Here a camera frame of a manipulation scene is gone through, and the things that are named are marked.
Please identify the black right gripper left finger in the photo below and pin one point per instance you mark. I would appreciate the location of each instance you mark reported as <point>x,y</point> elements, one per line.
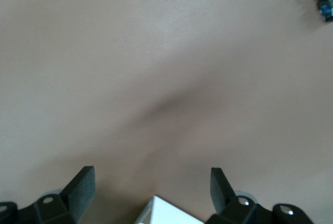
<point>78,190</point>

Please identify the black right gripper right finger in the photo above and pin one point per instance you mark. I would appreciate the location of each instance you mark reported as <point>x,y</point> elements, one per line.
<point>223,195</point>

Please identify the white drawer cabinet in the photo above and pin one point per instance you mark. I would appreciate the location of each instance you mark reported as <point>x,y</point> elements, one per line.
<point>166,212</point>

